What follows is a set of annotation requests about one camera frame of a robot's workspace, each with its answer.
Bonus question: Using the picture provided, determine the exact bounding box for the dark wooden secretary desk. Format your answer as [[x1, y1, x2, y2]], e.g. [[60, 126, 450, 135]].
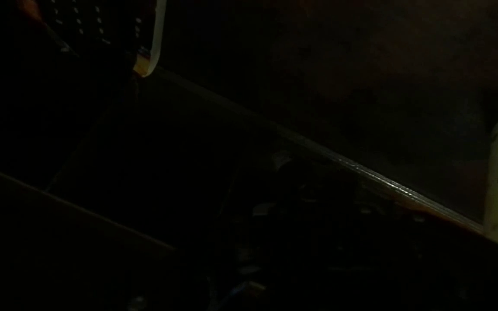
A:
[[0, 0, 498, 311]]

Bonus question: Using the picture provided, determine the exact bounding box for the white perforated basket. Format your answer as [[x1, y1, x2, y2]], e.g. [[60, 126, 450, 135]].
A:
[[29, 0, 169, 80]]

